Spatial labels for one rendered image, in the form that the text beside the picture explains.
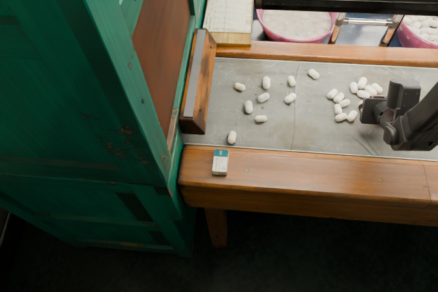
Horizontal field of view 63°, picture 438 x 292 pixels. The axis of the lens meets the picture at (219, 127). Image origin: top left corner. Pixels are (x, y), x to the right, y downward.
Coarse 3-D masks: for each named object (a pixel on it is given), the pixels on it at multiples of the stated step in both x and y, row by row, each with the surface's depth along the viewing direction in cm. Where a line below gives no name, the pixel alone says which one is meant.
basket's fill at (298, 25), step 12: (264, 12) 117; (276, 12) 116; (288, 12) 117; (300, 12) 117; (312, 12) 116; (324, 12) 116; (276, 24) 114; (288, 24) 114; (300, 24) 115; (312, 24) 114; (324, 24) 114; (288, 36) 112; (300, 36) 111; (312, 36) 111
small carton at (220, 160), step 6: (216, 150) 86; (222, 150) 86; (228, 150) 86; (216, 156) 85; (222, 156) 85; (216, 162) 85; (222, 162) 85; (216, 168) 84; (222, 168) 84; (216, 174) 85; (222, 174) 85
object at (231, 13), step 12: (216, 0) 114; (228, 0) 114; (240, 0) 114; (216, 12) 111; (228, 12) 111; (240, 12) 111; (204, 24) 109; (216, 24) 109; (228, 24) 109; (240, 24) 108
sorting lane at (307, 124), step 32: (224, 64) 106; (256, 64) 105; (288, 64) 105; (320, 64) 105; (352, 64) 104; (224, 96) 100; (256, 96) 99; (320, 96) 99; (352, 96) 98; (224, 128) 95; (256, 128) 94; (288, 128) 94; (320, 128) 94; (352, 128) 93
